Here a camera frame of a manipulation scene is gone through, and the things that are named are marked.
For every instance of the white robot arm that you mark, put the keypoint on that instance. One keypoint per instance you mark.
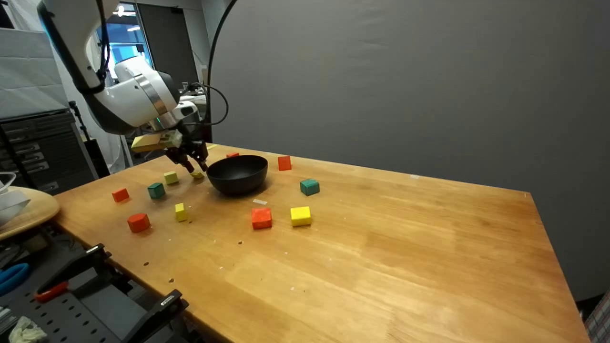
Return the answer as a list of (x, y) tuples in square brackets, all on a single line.
[(126, 96)]

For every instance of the small yellow block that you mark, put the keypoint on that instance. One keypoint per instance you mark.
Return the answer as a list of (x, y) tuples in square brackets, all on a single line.
[(198, 176)]

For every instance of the large yellow block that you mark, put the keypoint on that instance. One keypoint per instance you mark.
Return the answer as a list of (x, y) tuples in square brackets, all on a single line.
[(299, 216)]

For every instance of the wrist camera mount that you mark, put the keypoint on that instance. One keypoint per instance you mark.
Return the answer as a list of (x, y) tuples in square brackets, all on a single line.
[(156, 142)]

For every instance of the dark red block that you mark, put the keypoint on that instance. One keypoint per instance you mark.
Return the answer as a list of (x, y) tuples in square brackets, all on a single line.
[(139, 224)]

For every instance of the small teal block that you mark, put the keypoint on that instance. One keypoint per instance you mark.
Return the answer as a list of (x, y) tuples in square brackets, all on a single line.
[(156, 191)]

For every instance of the red hexagonal block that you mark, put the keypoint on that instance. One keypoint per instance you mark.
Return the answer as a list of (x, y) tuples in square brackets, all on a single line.
[(284, 163)]

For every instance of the black pegboard tool tray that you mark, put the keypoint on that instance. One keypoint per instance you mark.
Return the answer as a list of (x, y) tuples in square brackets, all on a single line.
[(101, 304)]

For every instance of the black bowl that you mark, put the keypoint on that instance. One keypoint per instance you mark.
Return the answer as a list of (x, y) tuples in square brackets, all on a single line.
[(238, 176)]

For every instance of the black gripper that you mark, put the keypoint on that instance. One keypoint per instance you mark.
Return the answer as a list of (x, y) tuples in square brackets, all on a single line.
[(191, 147)]

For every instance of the small orange block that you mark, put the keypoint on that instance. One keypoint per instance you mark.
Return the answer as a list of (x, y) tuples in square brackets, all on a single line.
[(120, 195)]

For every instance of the yellow cube block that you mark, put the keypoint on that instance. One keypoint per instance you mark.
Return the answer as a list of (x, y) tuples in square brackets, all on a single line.
[(179, 212)]

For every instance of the black equipment rack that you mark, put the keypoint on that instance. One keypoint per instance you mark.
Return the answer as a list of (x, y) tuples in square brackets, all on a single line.
[(44, 151)]

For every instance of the teal green block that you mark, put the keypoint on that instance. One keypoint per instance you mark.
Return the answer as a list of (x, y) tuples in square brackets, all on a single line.
[(309, 187)]

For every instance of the lime green block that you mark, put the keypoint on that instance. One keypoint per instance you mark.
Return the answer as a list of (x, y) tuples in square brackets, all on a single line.
[(170, 178)]

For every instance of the blue handled tool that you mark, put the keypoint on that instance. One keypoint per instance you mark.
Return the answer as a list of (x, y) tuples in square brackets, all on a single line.
[(11, 277)]

